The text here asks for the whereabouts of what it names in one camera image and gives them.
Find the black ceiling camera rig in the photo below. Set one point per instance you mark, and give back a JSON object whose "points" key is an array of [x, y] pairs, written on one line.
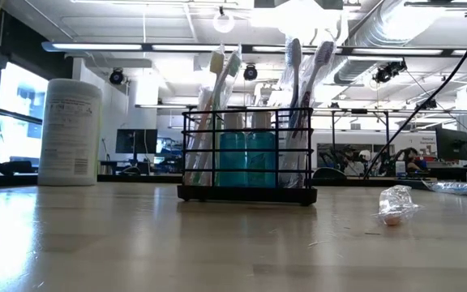
{"points": [[387, 72]]}

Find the black metal rack frame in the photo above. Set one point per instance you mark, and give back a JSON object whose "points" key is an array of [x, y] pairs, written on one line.
{"points": [[359, 110]]}

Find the light blue wrapped toothbrush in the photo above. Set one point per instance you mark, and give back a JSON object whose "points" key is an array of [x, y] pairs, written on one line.
{"points": [[460, 189]]}

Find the person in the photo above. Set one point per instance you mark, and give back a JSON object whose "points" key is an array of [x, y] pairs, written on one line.
{"points": [[411, 156]]}

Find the long ceiling light strip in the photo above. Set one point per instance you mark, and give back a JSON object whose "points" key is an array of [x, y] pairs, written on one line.
{"points": [[95, 46]]}

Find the black ceiling spotlight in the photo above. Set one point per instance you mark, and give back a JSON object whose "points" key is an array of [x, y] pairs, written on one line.
{"points": [[116, 76], [250, 72]]}

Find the white wipes canister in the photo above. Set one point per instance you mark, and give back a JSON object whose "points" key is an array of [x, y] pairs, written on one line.
{"points": [[69, 134]]}

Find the black aluminium table frame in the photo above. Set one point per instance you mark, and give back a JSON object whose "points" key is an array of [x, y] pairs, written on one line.
{"points": [[112, 177]]}

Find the teal mouthwash bottle white cap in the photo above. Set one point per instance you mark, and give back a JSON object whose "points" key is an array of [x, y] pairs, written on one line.
{"points": [[261, 158], [232, 158]]}

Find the green toothbrush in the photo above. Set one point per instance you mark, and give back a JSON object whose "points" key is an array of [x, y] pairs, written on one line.
{"points": [[234, 65]]}

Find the purple toothbrush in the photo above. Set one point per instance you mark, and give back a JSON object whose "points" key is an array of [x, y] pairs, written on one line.
{"points": [[324, 52]]}

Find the black monitor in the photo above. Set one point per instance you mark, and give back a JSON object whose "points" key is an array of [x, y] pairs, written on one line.
{"points": [[136, 140]]}

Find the dark blue toothbrush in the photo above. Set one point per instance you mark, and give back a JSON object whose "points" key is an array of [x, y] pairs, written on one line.
{"points": [[294, 52]]}

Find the yellow orange toothbrush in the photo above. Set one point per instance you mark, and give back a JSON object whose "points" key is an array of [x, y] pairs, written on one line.
{"points": [[217, 63]]}

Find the black monitor on arm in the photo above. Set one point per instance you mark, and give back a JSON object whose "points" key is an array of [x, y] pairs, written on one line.
{"points": [[452, 144]]}

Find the silver ventilation duct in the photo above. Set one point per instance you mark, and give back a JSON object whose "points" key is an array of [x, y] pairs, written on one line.
{"points": [[351, 71]]}

